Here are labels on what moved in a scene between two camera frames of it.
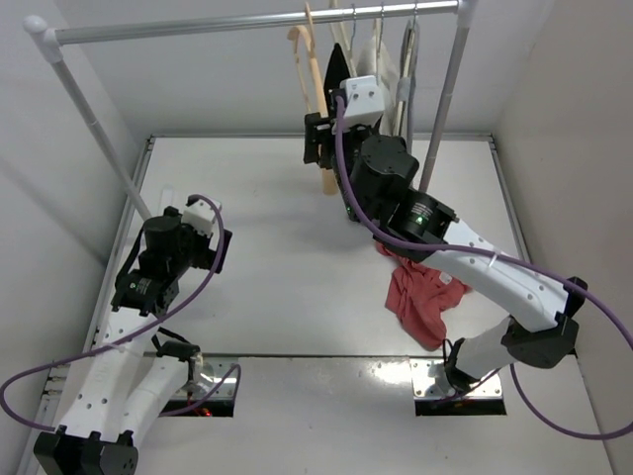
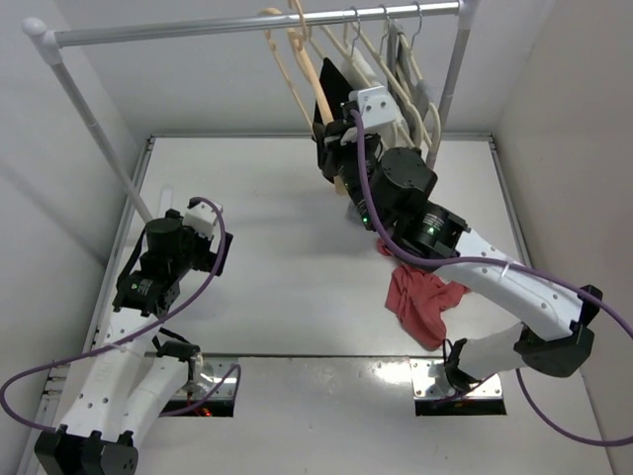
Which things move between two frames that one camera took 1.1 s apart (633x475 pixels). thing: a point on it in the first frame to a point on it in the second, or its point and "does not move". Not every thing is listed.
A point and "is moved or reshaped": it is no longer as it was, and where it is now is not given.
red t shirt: x=418 y=295 does not move
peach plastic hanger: x=305 y=46 is moved or reshaped
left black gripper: x=203 y=258 does not move
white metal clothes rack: x=54 y=37 does not move
